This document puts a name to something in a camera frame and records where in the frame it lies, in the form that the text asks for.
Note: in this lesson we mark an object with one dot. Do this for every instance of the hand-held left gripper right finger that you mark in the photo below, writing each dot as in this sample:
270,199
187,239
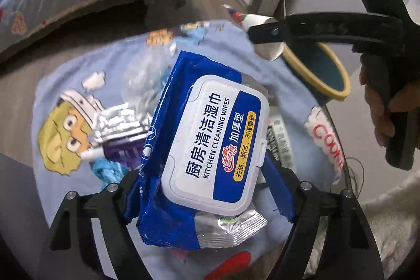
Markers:
280,188

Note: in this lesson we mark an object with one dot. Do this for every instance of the printed blue blanket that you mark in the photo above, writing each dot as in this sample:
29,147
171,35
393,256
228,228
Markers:
213,43

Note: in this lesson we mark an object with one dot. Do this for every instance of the purple foil snack packet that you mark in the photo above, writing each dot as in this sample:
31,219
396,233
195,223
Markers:
121,148

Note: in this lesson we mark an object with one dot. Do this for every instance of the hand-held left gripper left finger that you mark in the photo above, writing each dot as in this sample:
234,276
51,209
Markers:
115,198

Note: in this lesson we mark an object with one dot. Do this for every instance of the black and white packet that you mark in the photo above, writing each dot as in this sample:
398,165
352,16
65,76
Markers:
280,139

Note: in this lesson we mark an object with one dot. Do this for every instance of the person's right hand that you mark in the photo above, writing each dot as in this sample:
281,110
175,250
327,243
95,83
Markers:
377,109

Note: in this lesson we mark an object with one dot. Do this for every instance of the blue wet wipes pack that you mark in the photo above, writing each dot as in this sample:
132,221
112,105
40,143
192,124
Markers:
210,135

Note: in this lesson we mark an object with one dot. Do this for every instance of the clear plastic bag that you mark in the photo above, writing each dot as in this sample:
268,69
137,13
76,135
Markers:
144,76

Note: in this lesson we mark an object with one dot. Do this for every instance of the white paper cup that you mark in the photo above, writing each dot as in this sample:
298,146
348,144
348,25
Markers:
269,52

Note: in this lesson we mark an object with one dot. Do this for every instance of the yellow rimmed teal basket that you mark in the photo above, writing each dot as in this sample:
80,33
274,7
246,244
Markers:
325,70

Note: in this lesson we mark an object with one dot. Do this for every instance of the white fluffy cloth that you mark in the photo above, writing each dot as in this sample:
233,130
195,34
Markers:
393,221

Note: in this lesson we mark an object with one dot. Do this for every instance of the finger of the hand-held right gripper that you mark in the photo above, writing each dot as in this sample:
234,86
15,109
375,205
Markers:
328,29

